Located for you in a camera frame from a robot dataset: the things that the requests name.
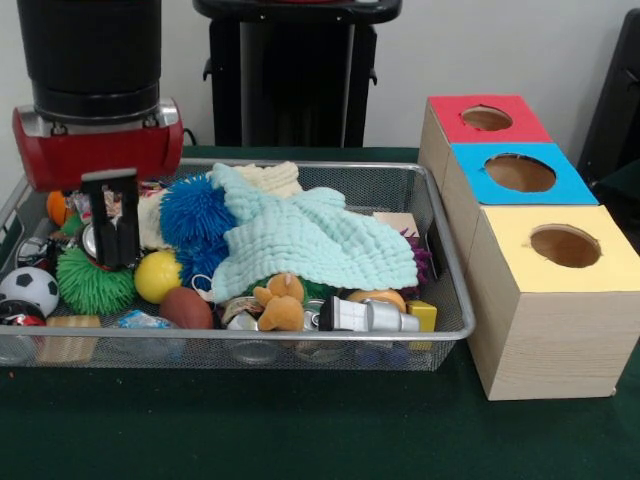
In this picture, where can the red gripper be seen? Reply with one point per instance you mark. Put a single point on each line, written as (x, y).
(100, 155)

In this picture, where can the blue spiky rubber ball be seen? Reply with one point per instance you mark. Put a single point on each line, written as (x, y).
(195, 210)

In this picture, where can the light blue waffle cloth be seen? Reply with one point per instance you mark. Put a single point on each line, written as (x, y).
(325, 240)

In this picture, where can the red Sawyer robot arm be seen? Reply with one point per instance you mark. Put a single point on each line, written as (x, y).
(90, 50)

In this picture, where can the shallow clear mesh bin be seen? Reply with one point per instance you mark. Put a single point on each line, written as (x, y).
(250, 355)

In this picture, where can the wooden box with three holes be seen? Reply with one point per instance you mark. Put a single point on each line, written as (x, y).
(550, 340)

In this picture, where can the smooth yellow ball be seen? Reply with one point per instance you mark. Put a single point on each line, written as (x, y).
(157, 276)

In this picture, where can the green spiky rubber ball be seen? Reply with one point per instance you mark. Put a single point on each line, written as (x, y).
(90, 287)

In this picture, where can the small black-white soccer ball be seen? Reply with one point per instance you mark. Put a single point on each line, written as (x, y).
(30, 290)

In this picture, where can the small brown toy football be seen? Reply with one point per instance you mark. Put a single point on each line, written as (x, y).
(186, 309)

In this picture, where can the cream knitted cloth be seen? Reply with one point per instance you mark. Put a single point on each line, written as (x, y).
(270, 177)

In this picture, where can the tan plush animal toy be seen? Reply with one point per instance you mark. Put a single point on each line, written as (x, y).
(280, 312)

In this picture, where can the dark green table cloth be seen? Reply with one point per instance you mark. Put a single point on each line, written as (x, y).
(250, 425)

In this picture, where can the black equipment case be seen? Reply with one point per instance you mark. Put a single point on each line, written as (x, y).
(615, 125)

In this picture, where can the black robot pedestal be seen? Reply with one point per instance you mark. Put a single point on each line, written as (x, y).
(300, 75)

